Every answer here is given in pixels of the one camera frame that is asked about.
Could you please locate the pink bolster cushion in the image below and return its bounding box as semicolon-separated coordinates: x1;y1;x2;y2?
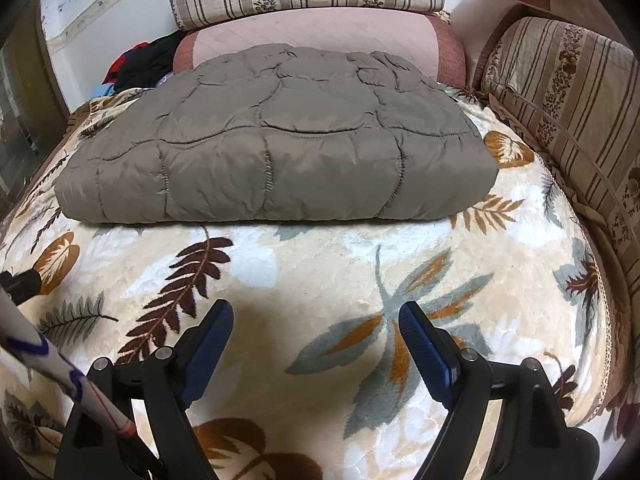
172;7;467;86

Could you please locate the red garment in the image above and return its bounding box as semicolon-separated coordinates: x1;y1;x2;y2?
109;50;151;80

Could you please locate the olive quilted hooded jacket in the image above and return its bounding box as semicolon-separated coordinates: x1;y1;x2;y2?
54;42;498;224

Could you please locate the black clothes pile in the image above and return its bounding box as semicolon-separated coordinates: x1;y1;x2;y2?
117;30;186;92

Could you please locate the leaf print fleece blanket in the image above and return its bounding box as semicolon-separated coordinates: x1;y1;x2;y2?
0;85;616;480

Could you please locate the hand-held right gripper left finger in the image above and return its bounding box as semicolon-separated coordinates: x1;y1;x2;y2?
55;299;235;480

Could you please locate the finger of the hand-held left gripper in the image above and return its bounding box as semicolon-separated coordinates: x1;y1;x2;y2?
0;269;42;307

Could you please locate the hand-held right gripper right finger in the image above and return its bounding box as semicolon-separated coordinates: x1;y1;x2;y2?
398;301;573;480

